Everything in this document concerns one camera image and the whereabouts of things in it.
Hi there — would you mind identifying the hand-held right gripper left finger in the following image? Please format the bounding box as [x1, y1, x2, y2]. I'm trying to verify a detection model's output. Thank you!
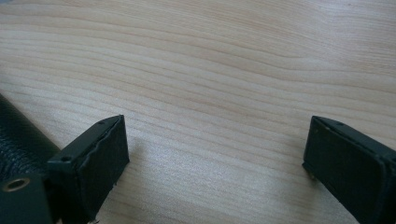
[46, 114, 131, 224]

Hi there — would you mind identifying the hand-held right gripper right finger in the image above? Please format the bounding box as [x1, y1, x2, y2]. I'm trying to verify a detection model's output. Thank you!
[302, 115, 396, 224]

